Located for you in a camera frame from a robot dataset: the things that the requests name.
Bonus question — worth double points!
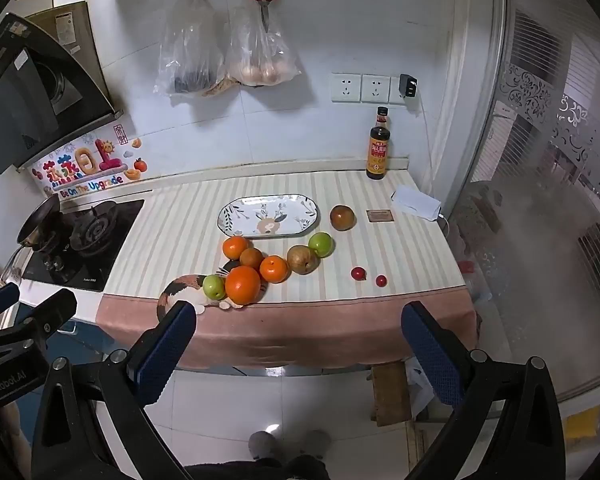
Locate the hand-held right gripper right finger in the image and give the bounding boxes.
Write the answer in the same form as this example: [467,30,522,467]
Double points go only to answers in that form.
[401,301,567,480]

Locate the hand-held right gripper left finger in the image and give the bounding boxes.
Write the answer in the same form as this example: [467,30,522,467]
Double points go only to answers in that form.
[30,300,198,480]

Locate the green apple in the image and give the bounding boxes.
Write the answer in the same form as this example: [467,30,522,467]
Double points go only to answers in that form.
[308,232,335,258]
[202,274,226,299]

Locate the large orange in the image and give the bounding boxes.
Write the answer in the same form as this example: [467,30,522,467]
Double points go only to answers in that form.
[224,265,262,306]

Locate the small orange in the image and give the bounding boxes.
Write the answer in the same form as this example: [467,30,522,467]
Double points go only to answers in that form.
[223,235,250,261]
[259,255,289,284]

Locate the dark brownish orange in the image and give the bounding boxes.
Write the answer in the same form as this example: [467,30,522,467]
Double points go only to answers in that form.
[239,247,265,270]

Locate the brown pear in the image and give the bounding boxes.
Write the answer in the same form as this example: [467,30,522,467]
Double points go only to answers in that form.
[286,244,320,275]

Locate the dark red-brown apple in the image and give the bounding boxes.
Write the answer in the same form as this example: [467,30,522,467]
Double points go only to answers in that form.
[329,204,356,232]

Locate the patterned oval ceramic plate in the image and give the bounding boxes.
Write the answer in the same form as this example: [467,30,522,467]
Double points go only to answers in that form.
[217,195,321,239]

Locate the blue cabinet door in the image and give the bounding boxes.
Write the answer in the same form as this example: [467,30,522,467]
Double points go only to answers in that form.
[44,305,133,367]

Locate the wooden stool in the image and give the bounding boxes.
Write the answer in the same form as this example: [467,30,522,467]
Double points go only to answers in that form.
[369,362,414,428]

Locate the cat print on mat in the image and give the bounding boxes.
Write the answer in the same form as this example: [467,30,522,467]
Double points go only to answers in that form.
[157,259,269,322]

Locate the black gas stove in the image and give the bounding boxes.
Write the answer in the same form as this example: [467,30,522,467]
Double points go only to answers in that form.
[22,199,146,292]

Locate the black wok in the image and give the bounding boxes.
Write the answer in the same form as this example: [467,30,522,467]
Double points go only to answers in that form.
[17,193,65,249]

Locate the person's grey slipper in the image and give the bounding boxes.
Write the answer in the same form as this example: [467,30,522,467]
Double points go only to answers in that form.
[301,429,332,458]
[248,430,284,461]

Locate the black range hood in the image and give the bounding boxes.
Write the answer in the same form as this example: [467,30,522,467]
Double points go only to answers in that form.
[0,1,124,176]

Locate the dark soy sauce bottle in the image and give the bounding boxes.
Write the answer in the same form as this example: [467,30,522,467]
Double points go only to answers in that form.
[365,106,392,180]

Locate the frosted glass sliding door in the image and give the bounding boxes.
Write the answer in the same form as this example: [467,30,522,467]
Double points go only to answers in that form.
[455,0,600,413]

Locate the clear plastic bag dark contents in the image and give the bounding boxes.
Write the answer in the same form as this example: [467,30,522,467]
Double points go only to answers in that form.
[153,0,227,99]

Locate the clear plastic bag with onions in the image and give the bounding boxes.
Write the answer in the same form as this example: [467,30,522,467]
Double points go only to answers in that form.
[224,5,301,89]

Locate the white wall outlet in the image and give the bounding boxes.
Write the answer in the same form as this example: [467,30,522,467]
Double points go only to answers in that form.
[330,73,362,104]
[389,76,412,106]
[361,74,392,105]

